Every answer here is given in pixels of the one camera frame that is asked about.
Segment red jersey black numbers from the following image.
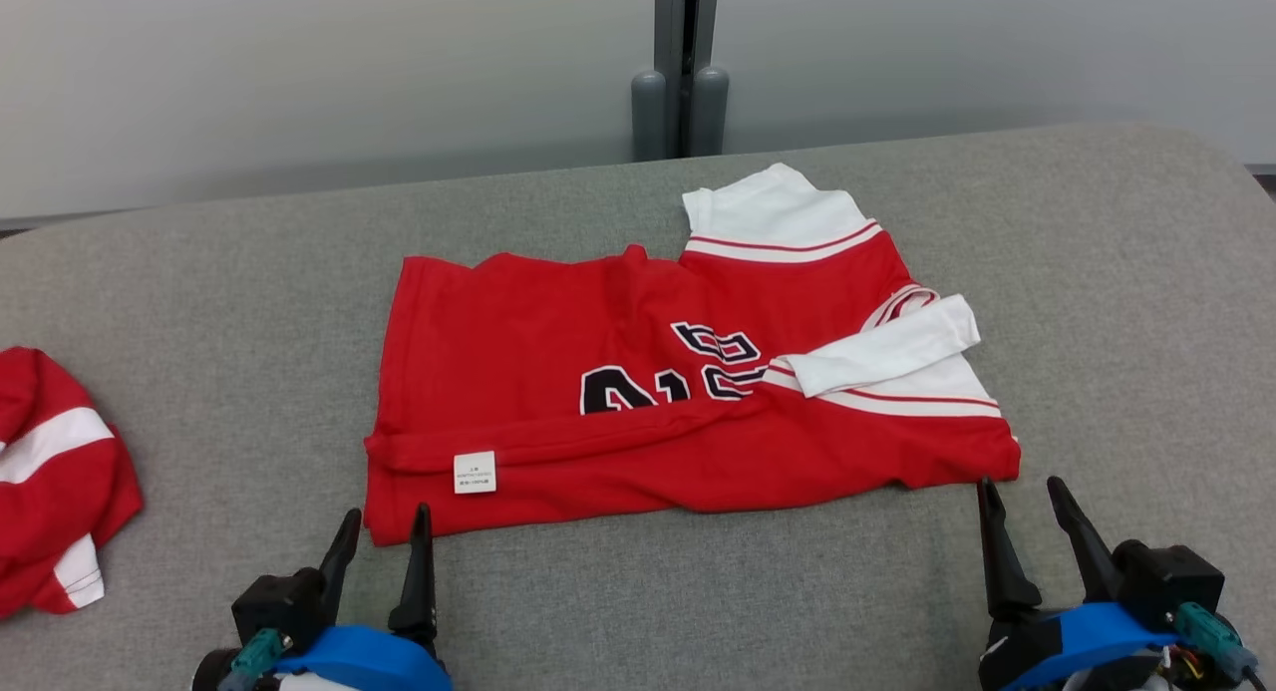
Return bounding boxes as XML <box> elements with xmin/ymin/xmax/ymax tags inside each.
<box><xmin>362</xmin><ymin>163</ymin><xmax>1022</xmax><ymax>547</ymax></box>

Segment teal camera connector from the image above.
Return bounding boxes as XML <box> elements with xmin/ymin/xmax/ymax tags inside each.
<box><xmin>217</xmin><ymin>628</ymin><xmax>292</xmax><ymax>691</ymax></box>
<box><xmin>1173</xmin><ymin>603</ymin><xmax>1260</xmax><ymax>684</ymax></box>

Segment teal left camera connector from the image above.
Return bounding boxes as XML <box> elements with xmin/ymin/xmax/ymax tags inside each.
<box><xmin>217</xmin><ymin>628</ymin><xmax>292</xmax><ymax>691</ymax></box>

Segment red and white jersey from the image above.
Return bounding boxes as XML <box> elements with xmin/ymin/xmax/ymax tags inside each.
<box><xmin>0</xmin><ymin>347</ymin><xmax>145</xmax><ymax>619</ymax></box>

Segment grey cylindrical post cap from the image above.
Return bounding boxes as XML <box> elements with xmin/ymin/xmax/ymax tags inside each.
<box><xmin>690</xmin><ymin>66</ymin><xmax>730</xmax><ymax>158</ymax></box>
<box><xmin>631</xmin><ymin>69</ymin><xmax>667</xmax><ymax>163</ymax></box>

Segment teal right camera connector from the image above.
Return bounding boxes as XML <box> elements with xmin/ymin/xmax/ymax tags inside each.
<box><xmin>1173</xmin><ymin>603</ymin><xmax>1260</xmax><ymax>684</ymax></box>

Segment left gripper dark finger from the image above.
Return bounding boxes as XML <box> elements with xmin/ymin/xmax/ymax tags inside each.
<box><xmin>317</xmin><ymin>509</ymin><xmax>363</xmax><ymax>624</ymax></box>
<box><xmin>389</xmin><ymin>504</ymin><xmax>441</xmax><ymax>622</ymax></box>

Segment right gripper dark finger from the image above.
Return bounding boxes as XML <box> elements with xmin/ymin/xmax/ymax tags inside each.
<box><xmin>977</xmin><ymin>477</ymin><xmax>1044</xmax><ymax>622</ymax></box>
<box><xmin>1047</xmin><ymin>477</ymin><xmax>1119</xmax><ymax>604</ymax></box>

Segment grey metal partition post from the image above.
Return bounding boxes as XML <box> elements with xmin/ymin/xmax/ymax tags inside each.
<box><xmin>654</xmin><ymin>0</ymin><xmax>721</xmax><ymax>159</ymax></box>

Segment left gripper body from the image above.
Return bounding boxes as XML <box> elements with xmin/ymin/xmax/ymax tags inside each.
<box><xmin>391</xmin><ymin>616</ymin><xmax>446</xmax><ymax>664</ymax></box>

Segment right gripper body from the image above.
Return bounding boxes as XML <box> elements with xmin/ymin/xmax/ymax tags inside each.
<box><xmin>982</xmin><ymin>611</ymin><xmax>1073</xmax><ymax>691</ymax></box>

